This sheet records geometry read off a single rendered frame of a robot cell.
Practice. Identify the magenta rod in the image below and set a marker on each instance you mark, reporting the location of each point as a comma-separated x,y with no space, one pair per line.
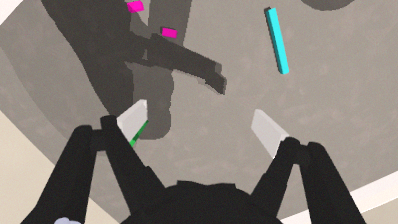
135,6
169,33

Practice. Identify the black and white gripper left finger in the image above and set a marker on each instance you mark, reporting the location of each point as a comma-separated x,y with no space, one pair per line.
64,199

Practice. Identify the green rod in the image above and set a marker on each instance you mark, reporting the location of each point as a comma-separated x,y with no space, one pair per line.
138,134

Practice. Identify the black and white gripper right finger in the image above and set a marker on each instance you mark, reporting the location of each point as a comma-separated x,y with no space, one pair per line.
328,199

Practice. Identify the turquoise rod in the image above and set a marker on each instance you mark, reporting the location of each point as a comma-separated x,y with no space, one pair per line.
277,40

